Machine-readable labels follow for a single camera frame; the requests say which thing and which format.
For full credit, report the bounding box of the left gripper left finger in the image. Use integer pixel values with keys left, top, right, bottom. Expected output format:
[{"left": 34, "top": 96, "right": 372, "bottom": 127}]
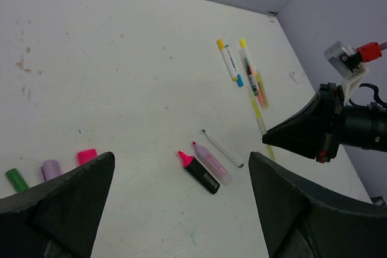
[{"left": 1, "top": 152, "right": 115, "bottom": 257}]

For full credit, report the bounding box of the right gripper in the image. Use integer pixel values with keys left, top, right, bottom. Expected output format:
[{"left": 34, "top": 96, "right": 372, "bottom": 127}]
[{"left": 262, "top": 83, "right": 345, "bottom": 163}]

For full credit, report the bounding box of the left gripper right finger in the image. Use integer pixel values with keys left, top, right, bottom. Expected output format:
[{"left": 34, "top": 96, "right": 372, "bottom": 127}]
[{"left": 249, "top": 152, "right": 386, "bottom": 257}]

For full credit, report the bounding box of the lilac highlighter cap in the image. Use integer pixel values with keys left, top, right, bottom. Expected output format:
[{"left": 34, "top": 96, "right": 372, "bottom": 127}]
[{"left": 41, "top": 160, "right": 62, "bottom": 182}]

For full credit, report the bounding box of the green marker cap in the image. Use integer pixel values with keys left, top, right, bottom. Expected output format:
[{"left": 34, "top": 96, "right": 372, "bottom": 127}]
[{"left": 5, "top": 168, "right": 30, "bottom": 193}]

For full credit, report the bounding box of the pink highlighter cap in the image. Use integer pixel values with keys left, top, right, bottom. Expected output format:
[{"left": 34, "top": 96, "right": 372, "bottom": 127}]
[{"left": 76, "top": 149, "right": 98, "bottom": 166}]

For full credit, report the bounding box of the white green marker body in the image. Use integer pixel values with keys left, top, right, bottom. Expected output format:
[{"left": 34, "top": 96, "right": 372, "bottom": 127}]
[{"left": 201, "top": 129, "right": 244, "bottom": 168}]

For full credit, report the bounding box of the lilac highlighter body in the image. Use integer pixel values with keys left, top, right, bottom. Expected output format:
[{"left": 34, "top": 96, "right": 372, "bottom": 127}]
[{"left": 192, "top": 141, "right": 232, "bottom": 185}]

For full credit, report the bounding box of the black pink highlighter body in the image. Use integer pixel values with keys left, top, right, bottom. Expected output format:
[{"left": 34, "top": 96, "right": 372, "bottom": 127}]
[{"left": 178, "top": 151, "right": 220, "bottom": 195}]

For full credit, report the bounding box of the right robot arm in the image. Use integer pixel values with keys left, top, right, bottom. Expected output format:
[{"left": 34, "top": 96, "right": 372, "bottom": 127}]
[{"left": 262, "top": 83, "right": 386, "bottom": 163}]

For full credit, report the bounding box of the olive clear pen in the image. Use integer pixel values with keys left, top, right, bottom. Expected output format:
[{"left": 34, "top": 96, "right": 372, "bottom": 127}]
[{"left": 256, "top": 71, "right": 269, "bottom": 108}]

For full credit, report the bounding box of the orange clear pen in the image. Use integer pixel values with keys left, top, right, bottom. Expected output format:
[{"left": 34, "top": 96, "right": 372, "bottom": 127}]
[{"left": 253, "top": 73, "right": 265, "bottom": 108}]

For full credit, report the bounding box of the black green pen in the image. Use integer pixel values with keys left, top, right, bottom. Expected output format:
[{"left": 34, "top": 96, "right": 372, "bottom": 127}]
[{"left": 243, "top": 57, "right": 258, "bottom": 97}]

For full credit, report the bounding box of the yellow cap clear pen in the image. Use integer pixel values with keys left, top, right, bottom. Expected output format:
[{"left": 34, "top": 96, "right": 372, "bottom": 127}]
[{"left": 239, "top": 38, "right": 256, "bottom": 76}]

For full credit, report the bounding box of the white blue marker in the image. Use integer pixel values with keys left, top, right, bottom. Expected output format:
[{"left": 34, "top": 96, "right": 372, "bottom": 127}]
[{"left": 225, "top": 44, "right": 244, "bottom": 88}]

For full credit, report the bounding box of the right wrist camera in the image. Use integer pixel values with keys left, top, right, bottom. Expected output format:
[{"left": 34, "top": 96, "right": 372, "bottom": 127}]
[{"left": 324, "top": 41, "right": 369, "bottom": 103}]

